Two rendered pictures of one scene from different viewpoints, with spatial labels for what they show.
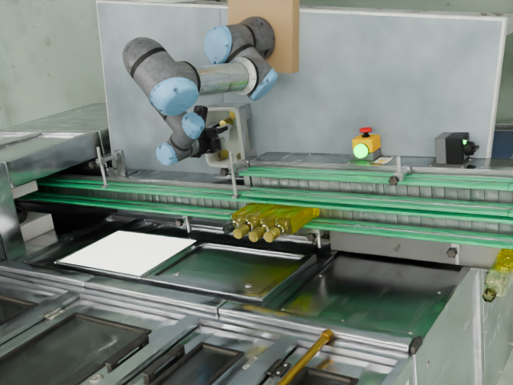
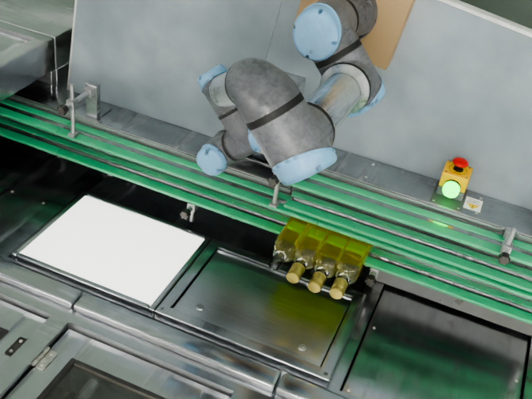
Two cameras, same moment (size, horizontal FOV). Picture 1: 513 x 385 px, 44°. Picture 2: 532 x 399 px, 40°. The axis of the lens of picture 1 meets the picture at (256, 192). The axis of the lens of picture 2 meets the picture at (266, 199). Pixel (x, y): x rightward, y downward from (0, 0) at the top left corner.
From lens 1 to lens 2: 0.97 m
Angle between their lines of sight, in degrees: 24
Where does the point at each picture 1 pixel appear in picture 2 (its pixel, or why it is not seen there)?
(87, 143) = (39, 56)
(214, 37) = (317, 25)
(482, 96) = not seen: outside the picture
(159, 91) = (295, 165)
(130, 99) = (116, 13)
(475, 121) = not seen: outside the picture
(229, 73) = (349, 104)
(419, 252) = (485, 312)
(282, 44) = (384, 31)
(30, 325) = (16, 381)
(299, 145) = (359, 146)
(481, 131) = not seen: outside the picture
